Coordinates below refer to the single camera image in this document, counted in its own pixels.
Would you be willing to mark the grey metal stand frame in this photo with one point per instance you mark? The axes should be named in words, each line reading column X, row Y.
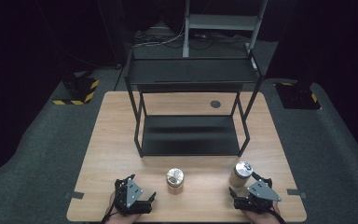
column 222, row 22

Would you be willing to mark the grey tape strip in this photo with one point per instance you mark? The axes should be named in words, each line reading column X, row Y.
column 296, row 193
column 74, row 194

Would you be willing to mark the yellow black striped stand base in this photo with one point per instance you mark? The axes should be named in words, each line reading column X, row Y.
column 80, row 88
column 298, row 96

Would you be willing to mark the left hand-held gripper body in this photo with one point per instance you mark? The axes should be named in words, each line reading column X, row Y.
column 130, row 194

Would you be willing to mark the glass jar with beige contents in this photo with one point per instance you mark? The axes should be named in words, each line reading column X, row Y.
column 240, row 174

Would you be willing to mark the person's right hand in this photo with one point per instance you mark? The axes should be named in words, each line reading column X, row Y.
column 261, row 217

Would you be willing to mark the black round table grommet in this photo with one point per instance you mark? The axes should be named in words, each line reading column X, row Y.
column 215, row 104

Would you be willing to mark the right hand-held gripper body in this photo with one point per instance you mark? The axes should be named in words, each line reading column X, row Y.
column 261, row 194

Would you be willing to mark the person's left hand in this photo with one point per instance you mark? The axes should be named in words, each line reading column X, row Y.
column 121, row 217

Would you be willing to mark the glass jar with orange contents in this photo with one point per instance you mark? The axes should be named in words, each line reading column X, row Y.
column 175, row 178

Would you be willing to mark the black metal two-tier shelf rack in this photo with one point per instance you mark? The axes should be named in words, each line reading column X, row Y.
column 189, row 135

